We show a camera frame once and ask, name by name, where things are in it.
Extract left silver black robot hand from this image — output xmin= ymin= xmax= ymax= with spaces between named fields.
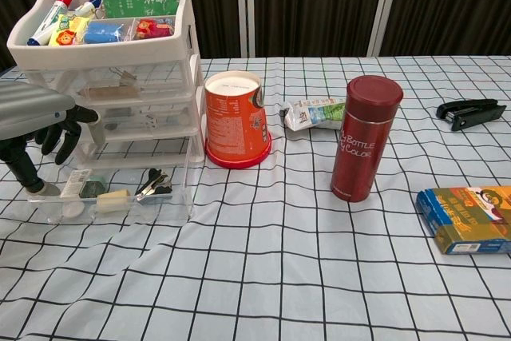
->
xmin=0 ymin=80 xmax=108 ymax=198

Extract black binder clips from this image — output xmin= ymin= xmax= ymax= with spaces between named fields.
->
xmin=135 ymin=168 xmax=173 ymax=198

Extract clear plastic drawer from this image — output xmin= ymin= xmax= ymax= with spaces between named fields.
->
xmin=26 ymin=133 xmax=196 ymax=225
xmin=75 ymin=97 xmax=200 ymax=135
xmin=26 ymin=63 xmax=193 ymax=101

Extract yellow lion snack packet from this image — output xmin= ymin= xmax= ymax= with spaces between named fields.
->
xmin=47 ymin=13 xmax=91 ymax=46

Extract brown flat block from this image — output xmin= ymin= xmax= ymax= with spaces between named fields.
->
xmin=86 ymin=85 xmax=141 ymax=99

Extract white label card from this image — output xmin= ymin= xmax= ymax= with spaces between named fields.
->
xmin=59 ymin=169 xmax=93 ymax=198

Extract red-capped white marker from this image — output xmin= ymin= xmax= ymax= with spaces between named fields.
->
xmin=26 ymin=0 xmax=79 ymax=46

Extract dark green object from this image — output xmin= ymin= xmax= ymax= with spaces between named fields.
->
xmin=78 ymin=180 xmax=107 ymax=199

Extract blue small packet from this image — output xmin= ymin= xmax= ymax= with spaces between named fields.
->
xmin=83 ymin=21 xmax=125 ymax=44

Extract white round disc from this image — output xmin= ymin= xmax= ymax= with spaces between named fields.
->
xmin=63 ymin=201 xmax=85 ymax=219

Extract blue-capped white marker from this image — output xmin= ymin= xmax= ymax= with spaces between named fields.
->
xmin=73 ymin=0 xmax=103 ymax=15

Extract beige eraser block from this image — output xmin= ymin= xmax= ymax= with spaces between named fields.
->
xmin=97 ymin=188 xmax=132 ymax=213

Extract red small packet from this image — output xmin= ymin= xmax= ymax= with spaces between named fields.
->
xmin=134 ymin=18 xmax=175 ymax=38

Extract orange paper cup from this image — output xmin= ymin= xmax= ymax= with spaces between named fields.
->
xmin=204 ymin=70 xmax=273 ymax=169

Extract white green snack packet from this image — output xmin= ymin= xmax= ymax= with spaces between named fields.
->
xmin=279 ymin=97 xmax=347 ymax=133

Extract black folding screen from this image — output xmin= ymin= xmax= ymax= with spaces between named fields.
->
xmin=0 ymin=0 xmax=511 ymax=73

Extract red thermos bottle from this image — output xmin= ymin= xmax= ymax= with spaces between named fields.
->
xmin=330 ymin=74 xmax=404 ymax=203

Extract black stapler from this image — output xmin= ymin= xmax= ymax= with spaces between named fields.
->
xmin=435 ymin=98 xmax=508 ymax=132

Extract orange blue cardboard box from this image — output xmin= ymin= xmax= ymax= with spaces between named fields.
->
xmin=416 ymin=185 xmax=511 ymax=256

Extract white plastic drawer organizer frame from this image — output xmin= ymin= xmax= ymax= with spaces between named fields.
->
xmin=6 ymin=0 xmax=207 ymax=170

